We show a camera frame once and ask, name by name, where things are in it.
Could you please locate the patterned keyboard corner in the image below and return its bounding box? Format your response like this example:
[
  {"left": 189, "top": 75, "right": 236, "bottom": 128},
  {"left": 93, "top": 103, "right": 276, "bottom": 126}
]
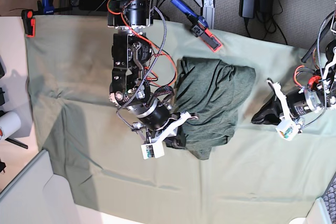
[{"left": 322, "top": 175, "right": 336, "bottom": 224}]

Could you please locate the black rod on table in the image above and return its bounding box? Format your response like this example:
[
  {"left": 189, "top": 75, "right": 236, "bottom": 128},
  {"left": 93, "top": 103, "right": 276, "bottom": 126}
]
[{"left": 5, "top": 138, "right": 28, "bottom": 149}]

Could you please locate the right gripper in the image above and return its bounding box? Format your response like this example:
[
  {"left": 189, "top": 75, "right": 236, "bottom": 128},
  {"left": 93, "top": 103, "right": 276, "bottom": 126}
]
[{"left": 127, "top": 100, "right": 186, "bottom": 148}]

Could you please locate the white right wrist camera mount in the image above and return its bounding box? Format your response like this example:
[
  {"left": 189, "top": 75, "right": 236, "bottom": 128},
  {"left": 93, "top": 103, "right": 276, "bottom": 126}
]
[{"left": 141, "top": 112, "right": 198, "bottom": 159}]

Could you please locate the blue orange clamp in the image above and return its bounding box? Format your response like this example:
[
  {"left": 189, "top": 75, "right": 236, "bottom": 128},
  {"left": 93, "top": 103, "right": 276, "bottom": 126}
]
[
  {"left": 171, "top": 0, "right": 223, "bottom": 52},
  {"left": 21, "top": 0, "right": 72, "bottom": 37}
]

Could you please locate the light green table cloth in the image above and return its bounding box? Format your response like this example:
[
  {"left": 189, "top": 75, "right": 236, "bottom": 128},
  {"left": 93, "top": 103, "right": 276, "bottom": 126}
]
[{"left": 26, "top": 15, "right": 335, "bottom": 223}]

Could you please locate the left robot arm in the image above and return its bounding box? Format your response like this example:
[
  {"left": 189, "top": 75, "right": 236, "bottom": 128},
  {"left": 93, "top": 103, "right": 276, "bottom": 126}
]
[{"left": 251, "top": 11, "right": 335, "bottom": 129}]

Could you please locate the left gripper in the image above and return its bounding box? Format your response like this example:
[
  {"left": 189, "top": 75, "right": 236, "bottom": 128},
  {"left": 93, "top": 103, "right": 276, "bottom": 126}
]
[{"left": 251, "top": 88, "right": 324, "bottom": 125}]

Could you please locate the green T-shirt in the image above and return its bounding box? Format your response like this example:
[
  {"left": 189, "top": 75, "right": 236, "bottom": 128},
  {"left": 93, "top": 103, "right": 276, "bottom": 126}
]
[{"left": 174, "top": 57, "right": 256, "bottom": 160}]

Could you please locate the blue orange clamp centre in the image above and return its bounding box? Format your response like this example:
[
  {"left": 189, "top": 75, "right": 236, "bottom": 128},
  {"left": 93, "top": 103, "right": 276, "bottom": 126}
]
[{"left": 171, "top": 0, "right": 223, "bottom": 52}]

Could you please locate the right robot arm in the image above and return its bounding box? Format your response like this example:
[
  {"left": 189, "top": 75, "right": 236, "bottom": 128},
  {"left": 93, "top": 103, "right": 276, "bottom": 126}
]
[{"left": 107, "top": 0, "right": 186, "bottom": 148}]

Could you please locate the white paper roll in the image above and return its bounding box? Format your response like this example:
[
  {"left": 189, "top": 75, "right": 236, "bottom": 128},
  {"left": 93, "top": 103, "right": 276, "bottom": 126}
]
[{"left": 0, "top": 111, "right": 22, "bottom": 141}]

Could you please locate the blue orange clamp left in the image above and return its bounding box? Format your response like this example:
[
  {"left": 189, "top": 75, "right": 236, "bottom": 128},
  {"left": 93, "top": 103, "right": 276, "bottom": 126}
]
[{"left": 21, "top": 0, "right": 72, "bottom": 37}]

